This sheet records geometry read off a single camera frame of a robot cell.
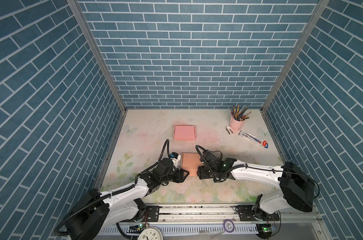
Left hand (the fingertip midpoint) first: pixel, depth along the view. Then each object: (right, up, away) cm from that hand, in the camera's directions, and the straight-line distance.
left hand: (186, 174), depth 82 cm
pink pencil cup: (+35, +27, +23) cm, 50 cm away
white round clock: (-16, -21, -16) cm, 31 cm away
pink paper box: (-2, +21, +21) cm, 30 cm away
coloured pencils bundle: (+37, +35, +23) cm, 56 cm away
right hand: (+7, 0, +2) cm, 7 cm away
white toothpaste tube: (+46, +17, +21) cm, 53 cm away
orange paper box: (+3, +5, +7) cm, 9 cm away
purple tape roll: (+20, -21, -11) cm, 31 cm away
